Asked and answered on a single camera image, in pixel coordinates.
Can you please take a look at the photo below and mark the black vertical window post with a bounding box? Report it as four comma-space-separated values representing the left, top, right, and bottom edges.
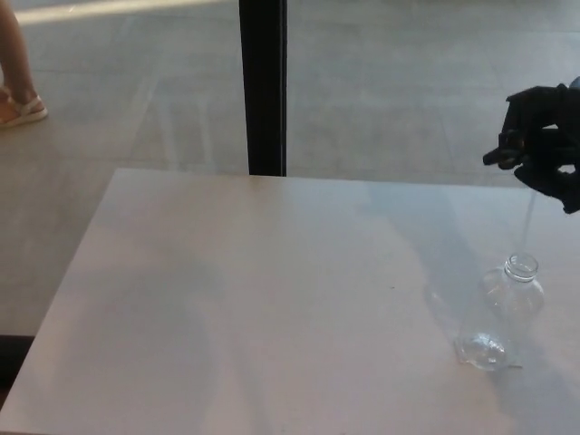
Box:
237, 0, 289, 178

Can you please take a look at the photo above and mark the white strap sandal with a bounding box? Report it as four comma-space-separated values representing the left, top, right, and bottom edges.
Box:
0, 93, 50, 131

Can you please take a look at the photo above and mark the black trigger spray lid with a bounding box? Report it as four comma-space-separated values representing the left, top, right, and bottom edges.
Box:
482, 128, 580, 256

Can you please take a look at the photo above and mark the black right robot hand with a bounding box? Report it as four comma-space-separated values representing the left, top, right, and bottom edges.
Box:
504, 82, 580, 215

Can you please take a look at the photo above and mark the clear plastic spray bottle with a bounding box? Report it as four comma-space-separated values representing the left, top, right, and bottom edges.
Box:
454, 252, 546, 373

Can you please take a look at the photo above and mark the person's bare leg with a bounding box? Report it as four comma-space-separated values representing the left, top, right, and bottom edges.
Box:
0, 0, 40, 104

